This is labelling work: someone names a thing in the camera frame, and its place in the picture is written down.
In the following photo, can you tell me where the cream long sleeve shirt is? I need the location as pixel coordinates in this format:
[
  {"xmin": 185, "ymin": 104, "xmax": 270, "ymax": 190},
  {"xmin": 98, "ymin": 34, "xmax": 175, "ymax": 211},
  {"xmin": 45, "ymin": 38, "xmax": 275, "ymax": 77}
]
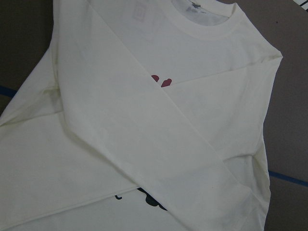
[{"xmin": 0, "ymin": 0, "xmax": 283, "ymax": 231}]

